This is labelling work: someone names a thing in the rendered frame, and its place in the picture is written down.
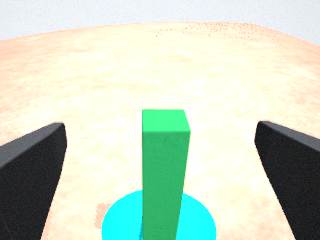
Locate cyan circle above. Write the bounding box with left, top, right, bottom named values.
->
left=101, top=189, right=217, bottom=240

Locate green rectangular post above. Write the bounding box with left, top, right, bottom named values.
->
left=141, top=109, right=192, bottom=240

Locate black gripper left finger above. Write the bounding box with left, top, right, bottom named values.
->
left=0, top=123, right=68, bottom=240

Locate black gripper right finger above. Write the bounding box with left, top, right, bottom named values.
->
left=255, top=120, right=320, bottom=240

